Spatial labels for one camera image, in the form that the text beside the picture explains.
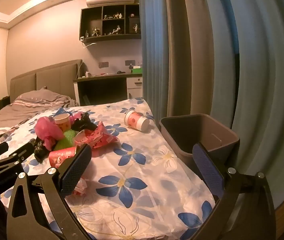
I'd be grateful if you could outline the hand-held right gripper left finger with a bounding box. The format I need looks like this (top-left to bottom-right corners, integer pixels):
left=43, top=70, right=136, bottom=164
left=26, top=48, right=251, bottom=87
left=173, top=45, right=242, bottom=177
left=6, top=145, right=92, bottom=240

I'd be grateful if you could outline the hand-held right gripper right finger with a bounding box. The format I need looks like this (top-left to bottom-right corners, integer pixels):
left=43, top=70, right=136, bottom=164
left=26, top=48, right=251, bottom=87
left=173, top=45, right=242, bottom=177
left=192, top=142, right=276, bottom=240

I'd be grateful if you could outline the black plastic bag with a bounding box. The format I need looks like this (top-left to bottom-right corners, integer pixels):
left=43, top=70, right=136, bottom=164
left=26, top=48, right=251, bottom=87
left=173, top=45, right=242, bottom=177
left=33, top=137, right=51, bottom=164
left=72, top=112, right=98, bottom=132

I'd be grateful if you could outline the pink white wrapper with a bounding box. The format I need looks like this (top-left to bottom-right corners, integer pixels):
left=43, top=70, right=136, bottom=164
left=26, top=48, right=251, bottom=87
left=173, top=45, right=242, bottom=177
left=70, top=177, right=88, bottom=196

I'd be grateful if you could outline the pink plastic bag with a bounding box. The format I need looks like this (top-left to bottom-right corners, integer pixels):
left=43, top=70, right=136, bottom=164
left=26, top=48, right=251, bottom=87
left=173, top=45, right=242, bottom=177
left=34, top=116, right=65, bottom=150

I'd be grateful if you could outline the green spiky plastic piece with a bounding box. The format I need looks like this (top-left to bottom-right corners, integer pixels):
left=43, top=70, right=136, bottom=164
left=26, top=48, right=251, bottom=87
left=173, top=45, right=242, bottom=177
left=57, top=129, right=78, bottom=152

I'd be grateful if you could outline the yellow-rimmed red paper cup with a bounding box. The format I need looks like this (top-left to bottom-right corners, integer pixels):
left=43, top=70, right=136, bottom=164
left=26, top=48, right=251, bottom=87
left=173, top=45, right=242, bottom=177
left=54, top=113, right=72, bottom=132

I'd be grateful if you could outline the red snack packet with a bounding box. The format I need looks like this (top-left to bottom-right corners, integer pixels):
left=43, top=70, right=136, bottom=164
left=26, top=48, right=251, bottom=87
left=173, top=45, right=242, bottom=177
left=74, top=121, right=119, bottom=149

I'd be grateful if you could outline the dark grey plastic bin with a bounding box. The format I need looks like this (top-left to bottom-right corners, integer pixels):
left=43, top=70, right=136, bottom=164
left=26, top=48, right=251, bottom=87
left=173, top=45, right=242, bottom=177
left=159, top=114, right=240, bottom=198

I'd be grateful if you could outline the red and white paper cup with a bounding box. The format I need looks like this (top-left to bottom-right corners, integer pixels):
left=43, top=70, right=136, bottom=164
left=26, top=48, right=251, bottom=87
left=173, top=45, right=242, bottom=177
left=124, top=109, right=150, bottom=133

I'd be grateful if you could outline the black bedside table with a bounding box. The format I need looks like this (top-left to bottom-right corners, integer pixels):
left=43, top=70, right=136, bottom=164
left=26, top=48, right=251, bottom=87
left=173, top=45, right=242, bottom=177
left=0, top=96, right=10, bottom=110

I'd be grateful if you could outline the blue floral bed sheet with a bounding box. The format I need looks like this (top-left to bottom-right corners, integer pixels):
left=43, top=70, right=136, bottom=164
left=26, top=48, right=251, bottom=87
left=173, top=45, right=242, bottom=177
left=0, top=97, right=217, bottom=240

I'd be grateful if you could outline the grey upholstered headboard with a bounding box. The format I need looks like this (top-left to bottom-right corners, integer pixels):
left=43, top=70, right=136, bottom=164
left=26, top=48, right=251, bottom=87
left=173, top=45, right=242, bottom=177
left=10, top=59, right=83, bottom=103

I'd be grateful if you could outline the dark top desk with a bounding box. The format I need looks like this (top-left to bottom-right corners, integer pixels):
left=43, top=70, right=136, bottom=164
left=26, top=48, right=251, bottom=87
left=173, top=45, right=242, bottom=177
left=73, top=73, right=144, bottom=107

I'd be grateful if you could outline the white drawer cabinet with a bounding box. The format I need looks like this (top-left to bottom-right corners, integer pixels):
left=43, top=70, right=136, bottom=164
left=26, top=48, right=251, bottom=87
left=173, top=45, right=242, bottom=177
left=126, top=76, right=144, bottom=99

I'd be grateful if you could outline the grey-blue curtain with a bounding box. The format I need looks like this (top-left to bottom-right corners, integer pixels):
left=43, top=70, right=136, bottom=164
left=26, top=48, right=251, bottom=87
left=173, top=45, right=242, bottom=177
left=138, top=0, right=284, bottom=210

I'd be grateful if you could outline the group of small figurines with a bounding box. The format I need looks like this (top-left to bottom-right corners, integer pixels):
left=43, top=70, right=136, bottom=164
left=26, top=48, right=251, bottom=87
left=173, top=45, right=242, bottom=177
left=85, top=11, right=141, bottom=37

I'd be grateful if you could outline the dark wall shelf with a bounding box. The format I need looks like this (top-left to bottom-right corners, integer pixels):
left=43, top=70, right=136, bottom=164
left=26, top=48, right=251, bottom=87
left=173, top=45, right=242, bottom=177
left=79, top=4, right=142, bottom=43

